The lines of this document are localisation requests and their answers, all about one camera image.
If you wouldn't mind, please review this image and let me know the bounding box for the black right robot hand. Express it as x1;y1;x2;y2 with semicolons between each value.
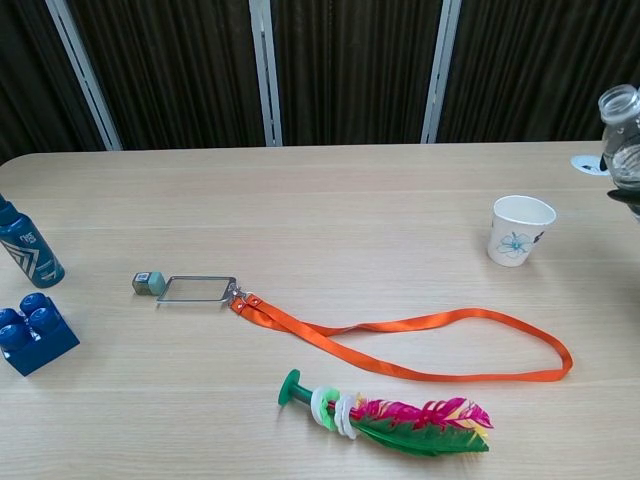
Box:
606;185;640;216

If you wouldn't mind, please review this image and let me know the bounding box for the transparent plastic water bottle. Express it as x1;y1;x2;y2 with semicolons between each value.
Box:
598;83;640;224

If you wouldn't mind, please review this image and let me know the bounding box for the white paper cup blue flower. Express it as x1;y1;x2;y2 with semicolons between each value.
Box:
487;195;558;268

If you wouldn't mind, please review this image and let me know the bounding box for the blue spray bottle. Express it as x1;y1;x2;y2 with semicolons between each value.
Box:
0;193;66;289

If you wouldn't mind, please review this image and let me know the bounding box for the feather shuttlecock green base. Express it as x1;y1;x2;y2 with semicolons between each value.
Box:
277;368;495;457

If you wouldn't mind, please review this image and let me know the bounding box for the small teal cube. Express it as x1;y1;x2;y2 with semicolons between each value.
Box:
132;270;166;296

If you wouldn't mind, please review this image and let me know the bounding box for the blue toy building block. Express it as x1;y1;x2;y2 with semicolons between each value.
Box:
0;291;81;377

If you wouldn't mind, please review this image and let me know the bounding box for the white table cable grommet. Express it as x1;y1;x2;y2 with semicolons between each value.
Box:
570;154;609;177

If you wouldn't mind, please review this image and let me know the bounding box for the orange lanyard strap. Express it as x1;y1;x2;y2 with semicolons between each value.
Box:
229;292;574;384

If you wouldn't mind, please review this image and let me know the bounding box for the grey partition post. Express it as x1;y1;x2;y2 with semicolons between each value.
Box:
44;0;124;151
420;0;462;145
248;0;285;147

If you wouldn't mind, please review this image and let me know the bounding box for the clear badge holder metal frame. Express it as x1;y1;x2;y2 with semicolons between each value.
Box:
155;274;244;307

